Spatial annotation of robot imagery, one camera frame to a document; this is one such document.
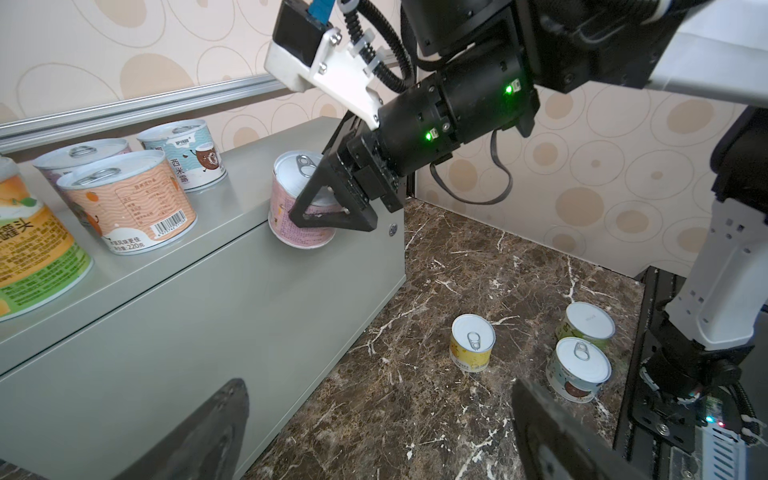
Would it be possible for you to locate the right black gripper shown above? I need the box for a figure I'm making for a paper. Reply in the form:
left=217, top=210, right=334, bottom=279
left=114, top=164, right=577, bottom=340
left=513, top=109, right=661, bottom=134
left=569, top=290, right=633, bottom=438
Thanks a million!
left=289, top=113, right=405, bottom=232

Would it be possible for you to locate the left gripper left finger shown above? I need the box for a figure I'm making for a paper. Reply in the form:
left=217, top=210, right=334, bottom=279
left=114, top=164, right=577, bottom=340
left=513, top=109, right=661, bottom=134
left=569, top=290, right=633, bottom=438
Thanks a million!
left=117, top=378, right=250, bottom=479

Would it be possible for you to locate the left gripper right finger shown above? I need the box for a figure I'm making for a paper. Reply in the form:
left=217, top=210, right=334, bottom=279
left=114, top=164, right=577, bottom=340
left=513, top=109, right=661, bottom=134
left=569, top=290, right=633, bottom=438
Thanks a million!
left=512, top=379, right=645, bottom=480

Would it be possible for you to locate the teal bear label can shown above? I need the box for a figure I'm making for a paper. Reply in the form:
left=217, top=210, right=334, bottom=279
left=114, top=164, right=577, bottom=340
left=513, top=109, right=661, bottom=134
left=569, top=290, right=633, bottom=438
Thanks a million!
left=546, top=337, right=612, bottom=404

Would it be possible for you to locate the pink label can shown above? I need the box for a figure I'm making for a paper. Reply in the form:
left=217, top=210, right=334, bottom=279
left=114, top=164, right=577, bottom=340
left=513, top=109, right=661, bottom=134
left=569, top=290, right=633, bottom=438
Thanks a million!
left=268, top=149, right=344, bottom=250

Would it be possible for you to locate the yellow label can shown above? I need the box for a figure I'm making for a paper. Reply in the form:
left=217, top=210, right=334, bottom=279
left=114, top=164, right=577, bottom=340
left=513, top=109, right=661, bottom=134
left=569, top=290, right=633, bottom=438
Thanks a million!
left=449, top=314, right=496, bottom=373

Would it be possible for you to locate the light blue label can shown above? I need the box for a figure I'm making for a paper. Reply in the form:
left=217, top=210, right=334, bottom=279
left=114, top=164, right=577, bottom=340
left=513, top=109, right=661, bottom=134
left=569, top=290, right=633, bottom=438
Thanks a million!
left=137, top=119, right=227, bottom=191

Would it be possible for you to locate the orange peach label can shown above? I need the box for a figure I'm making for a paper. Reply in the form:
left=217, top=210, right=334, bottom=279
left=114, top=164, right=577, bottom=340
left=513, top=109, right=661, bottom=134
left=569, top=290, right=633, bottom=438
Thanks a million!
left=57, top=150, right=197, bottom=255

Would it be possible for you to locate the green orange plastic-lid can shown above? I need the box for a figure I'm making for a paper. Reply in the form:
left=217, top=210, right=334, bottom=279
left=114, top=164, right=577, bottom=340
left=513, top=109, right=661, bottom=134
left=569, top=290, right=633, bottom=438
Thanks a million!
left=0, top=157, right=94, bottom=321

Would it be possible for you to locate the pink white small can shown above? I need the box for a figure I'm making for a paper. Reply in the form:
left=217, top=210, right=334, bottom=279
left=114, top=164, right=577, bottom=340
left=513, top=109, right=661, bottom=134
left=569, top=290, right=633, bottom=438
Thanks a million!
left=32, top=138, right=133, bottom=226

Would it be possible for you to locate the green label plastic-lid can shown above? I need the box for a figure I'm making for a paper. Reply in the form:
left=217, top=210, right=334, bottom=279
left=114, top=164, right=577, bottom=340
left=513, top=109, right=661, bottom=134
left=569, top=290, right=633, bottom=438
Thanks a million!
left=555, top=302, right=616, bottom=351

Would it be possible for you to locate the grey metal cabinet box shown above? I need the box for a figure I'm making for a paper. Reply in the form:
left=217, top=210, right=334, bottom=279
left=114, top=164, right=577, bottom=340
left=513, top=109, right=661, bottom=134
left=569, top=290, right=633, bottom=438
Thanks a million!
left=1, top=117, right=406, bottom=479

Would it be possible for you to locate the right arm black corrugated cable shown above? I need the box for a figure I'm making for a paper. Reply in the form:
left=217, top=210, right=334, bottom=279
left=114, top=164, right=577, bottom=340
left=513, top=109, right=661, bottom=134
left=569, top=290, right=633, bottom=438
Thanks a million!
left=338, top=0, right=418, bottom=94

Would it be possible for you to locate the back horizontal aluminium rail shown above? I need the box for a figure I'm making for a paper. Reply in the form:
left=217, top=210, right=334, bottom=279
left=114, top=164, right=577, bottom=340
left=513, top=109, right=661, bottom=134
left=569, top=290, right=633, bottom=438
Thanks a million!
left=1, top=74, right=289, bottom=155

